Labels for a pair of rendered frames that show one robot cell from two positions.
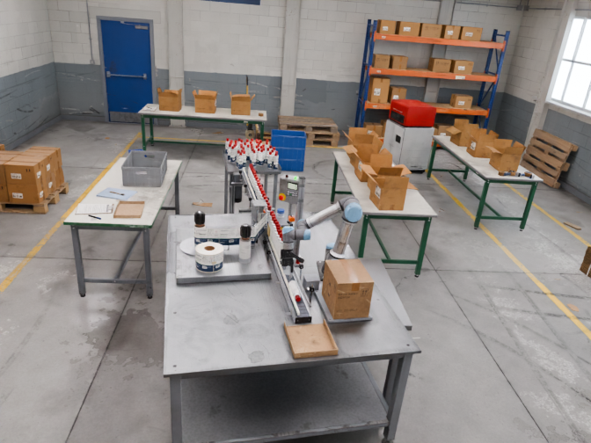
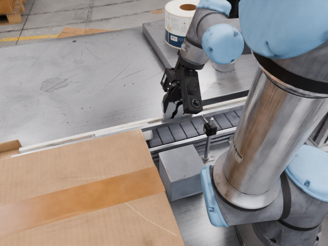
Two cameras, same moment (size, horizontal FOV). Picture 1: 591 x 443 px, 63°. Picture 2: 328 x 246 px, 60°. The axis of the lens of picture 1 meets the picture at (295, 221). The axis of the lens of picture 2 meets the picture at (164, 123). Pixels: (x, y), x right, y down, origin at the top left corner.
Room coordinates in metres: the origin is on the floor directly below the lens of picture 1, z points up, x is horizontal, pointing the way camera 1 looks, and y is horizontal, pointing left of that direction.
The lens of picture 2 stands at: (2.87, -0.60, 1.49)
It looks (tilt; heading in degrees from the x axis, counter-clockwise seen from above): 43 degrees down; 86
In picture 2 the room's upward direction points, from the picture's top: straight up
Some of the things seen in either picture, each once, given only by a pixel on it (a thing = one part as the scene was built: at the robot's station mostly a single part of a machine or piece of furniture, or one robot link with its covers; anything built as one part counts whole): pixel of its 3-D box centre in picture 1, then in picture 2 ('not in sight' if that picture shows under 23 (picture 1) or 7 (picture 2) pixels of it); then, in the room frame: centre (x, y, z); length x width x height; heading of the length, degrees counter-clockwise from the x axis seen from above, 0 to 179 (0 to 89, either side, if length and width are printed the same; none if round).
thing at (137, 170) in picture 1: (145, 168); not in sight; (5.00, 1.68, 0.91); 0.60 x 0.40 x 0.22; 9
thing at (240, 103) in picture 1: (242, 103); not in sight; (8.80, 1.13, 0.97); 0.48 x 0.47 x 0.37; 8
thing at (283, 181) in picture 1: (291, 189); not in sight; (3.45, 0.05, 1.38); 0.17 x 0.10 x 0.19; 70
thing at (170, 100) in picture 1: (169, 98); not in sight; (8.64, 2.41, 0.97); 0.47 x 0.41 x 0.37; 2
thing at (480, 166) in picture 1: (474, 178); not in sight; (7.26, -2.74, 0.39); 2.20 x 0.80 x 0.78; 6
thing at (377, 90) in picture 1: (426, 87); not in sight; (10.60, -2.54, 1.26); 2.78 x 0.61 x 2.51; 96
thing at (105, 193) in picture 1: (116, 193); not in sight; (4.46, 1.81, 0.81); 0.32 x 0.24 x 0.01; 82
